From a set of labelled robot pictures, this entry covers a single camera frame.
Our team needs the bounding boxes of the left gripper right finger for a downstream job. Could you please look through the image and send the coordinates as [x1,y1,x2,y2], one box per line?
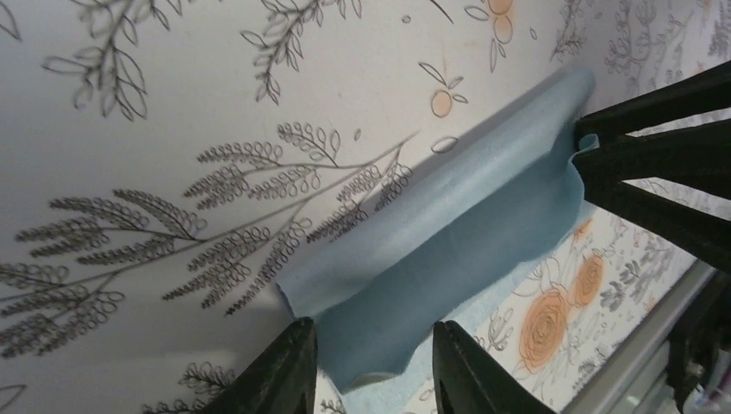
[432,321,552,414]

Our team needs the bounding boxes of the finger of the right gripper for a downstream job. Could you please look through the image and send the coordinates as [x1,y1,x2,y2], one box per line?
[572,120,730,273]
[573,61,730,141]

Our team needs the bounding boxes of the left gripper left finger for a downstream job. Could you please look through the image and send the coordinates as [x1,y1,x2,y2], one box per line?
[204,317,317,414]

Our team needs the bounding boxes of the light blue cleaning cloth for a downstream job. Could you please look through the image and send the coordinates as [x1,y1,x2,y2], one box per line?
[277,68,595,413]

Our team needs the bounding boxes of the floral table mat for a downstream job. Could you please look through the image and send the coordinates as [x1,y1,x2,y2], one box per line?
[1,1,730,413]

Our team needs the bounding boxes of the aluminium mounting rail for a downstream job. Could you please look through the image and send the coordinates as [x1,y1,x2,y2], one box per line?
[563,260,716,413]

